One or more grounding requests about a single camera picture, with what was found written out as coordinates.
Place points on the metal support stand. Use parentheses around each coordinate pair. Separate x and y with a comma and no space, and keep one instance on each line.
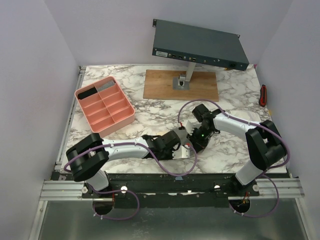
(186,76)

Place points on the grey cream underwear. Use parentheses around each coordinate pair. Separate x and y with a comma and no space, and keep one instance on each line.
(182,134)

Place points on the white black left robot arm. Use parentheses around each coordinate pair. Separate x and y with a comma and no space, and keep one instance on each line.
(87,157)

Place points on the grey striped item in tray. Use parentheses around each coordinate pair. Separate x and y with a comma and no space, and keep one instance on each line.
(106,85)

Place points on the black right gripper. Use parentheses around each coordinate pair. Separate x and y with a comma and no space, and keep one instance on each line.
(196,137)

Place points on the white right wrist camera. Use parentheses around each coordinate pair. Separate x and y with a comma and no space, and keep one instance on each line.
(190,127)

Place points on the red black utility knife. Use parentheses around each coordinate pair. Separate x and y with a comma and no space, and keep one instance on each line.
(263,96)

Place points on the pink compartment organizer tray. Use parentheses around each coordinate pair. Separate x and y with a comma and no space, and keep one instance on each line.
(106,111)

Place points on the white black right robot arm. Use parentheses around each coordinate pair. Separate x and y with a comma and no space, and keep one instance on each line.
(264,143)

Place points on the blue-grey rack network device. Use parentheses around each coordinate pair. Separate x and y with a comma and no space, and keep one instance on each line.
(199,45)

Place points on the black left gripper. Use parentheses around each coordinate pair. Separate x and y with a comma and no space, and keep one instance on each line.
(170,157)

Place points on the wooden base board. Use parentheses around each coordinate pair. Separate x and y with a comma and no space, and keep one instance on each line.
(170,85)

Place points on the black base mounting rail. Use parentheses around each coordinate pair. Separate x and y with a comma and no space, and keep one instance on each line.
(128,191)

